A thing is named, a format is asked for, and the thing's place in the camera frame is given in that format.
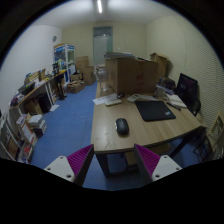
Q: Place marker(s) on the black computer mouse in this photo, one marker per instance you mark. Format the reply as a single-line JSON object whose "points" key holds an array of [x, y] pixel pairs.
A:
{"points": [[122, 126]]}

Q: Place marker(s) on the white paper sheet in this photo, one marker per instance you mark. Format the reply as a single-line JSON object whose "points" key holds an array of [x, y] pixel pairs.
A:
{"points": [[104, 99]]}

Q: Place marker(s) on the tall cardboard box right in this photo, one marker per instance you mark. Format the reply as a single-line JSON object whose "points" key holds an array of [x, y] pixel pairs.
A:
{"points": [[161, 60]]}

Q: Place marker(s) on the clear plastic container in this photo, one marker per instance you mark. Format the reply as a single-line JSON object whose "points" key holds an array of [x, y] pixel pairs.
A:
{"points": [[103, 79]]}

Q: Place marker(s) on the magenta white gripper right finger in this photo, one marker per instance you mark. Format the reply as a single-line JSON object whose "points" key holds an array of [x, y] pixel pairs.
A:
{"points": [[153, 167]]}

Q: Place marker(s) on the open notebook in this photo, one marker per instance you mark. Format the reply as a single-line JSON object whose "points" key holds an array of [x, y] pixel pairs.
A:
{"points": [[175, 100]]}

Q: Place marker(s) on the white calculator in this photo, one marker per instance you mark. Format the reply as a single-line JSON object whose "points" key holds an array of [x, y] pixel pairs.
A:
{"points": [[133, 98]]}

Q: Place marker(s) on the black computer monitor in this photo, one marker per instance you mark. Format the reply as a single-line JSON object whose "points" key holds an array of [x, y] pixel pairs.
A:
{"points": [[187, 90]]}

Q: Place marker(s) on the black mouse pad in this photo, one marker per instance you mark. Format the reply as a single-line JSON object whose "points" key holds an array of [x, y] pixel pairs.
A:
{"points": [[154, 111]]}

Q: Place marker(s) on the wooden shelf desk left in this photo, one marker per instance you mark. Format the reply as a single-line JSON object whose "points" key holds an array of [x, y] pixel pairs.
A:
{"points": [[31, 95]]}

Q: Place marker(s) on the white remote control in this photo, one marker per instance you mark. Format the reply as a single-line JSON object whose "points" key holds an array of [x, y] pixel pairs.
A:
{"points": [[113, 102]]}

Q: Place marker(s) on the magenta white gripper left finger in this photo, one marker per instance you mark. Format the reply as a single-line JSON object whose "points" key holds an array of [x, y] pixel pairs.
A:
{"points": [[73, 167]]}

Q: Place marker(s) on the grey door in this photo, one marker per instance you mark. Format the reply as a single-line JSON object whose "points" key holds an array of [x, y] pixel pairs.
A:
{"points": [[102, 43]]}

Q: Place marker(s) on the stacked cardboard boxes back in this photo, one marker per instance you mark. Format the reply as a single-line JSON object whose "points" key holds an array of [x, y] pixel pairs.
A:
{"points": [[82, 65]]}

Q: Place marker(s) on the ceiling light tube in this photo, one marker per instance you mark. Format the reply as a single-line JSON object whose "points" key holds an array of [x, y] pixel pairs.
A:
{"points": [[99, 5]]}

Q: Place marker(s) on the large cardboard box on desk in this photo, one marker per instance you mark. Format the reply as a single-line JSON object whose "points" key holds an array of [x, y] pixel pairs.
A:
{"points": [[130, 76]]}

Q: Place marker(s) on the blue white display cabinet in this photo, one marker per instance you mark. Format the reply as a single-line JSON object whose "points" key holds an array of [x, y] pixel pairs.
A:
{"points": [[64, 54]]}

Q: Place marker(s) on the stack of books floor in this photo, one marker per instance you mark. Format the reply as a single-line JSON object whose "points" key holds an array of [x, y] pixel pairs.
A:
{"points": [[38, 125]]}

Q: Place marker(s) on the black pen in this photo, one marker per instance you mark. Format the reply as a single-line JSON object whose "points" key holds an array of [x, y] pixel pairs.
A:
{"points": [[174, 106]]}

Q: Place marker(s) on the white bookshelf left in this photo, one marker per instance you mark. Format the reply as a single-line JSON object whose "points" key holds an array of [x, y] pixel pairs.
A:
{"points": [[17, 145]]}

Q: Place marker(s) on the open cardboard box floor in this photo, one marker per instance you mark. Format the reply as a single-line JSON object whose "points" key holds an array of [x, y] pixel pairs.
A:
{"points": [[75, 87]]}

